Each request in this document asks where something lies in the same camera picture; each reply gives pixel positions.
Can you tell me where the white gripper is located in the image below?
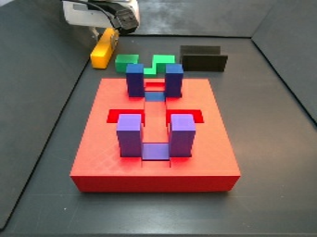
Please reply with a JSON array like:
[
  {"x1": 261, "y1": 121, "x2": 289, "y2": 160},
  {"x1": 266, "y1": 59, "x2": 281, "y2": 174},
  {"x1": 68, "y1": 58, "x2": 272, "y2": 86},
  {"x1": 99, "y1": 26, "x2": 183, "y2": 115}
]
[{"x1": 62, "y1": 0, "x2": 140, "y2": 28}]

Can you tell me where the long yellow block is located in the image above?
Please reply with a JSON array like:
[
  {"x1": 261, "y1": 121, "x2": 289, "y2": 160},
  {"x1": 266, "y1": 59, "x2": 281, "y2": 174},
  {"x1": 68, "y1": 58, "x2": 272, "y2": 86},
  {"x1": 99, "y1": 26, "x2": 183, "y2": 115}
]
[{"x1": 91, "y1": 28, "x2": 119, "y2": 69}]

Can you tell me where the red slotted board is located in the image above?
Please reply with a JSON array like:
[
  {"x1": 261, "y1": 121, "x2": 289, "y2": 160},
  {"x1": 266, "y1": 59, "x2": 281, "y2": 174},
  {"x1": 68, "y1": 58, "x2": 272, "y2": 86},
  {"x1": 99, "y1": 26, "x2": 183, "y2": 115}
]
[{"x1": 71, "y1": 79, "x2": 241, "y2": 193}]

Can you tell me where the green stepped block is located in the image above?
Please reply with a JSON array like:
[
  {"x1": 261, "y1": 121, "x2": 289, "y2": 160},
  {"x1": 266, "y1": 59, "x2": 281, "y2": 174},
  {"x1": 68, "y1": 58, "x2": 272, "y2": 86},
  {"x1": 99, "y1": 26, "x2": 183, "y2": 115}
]
[{"x1": 115, "y1": 54, "x2": 175, "y2": 78}]

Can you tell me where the blue U-shaped block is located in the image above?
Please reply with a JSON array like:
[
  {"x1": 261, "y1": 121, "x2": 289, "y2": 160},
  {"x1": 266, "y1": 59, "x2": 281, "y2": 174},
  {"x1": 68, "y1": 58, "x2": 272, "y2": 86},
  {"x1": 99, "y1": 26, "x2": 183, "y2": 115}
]
[{"x1": 126, "y1": 64, "x2": 183, "y2": 98}]

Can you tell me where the purple U-shaped block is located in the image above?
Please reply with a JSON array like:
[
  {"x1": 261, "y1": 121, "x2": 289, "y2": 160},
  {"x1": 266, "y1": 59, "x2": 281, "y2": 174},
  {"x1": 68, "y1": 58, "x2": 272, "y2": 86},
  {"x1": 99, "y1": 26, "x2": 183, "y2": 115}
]
[{"x1": 116, "y1": 114, "x2": 195, "y2": 161}]

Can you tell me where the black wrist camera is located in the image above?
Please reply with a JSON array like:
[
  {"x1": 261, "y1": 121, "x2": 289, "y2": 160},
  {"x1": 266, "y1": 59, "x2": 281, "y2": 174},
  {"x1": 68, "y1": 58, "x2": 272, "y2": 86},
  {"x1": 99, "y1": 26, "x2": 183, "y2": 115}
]
[{"x1": 110, "y1": 8, "x2": 139, "y2": 35}]

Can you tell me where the black angled bracket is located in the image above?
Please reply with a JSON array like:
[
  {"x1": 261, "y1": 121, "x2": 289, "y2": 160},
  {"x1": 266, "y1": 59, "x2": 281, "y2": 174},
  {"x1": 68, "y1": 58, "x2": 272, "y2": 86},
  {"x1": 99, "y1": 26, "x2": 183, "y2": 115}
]
[{"x1": 179, "y1": 45, "x2": 227, "y2": 72}]

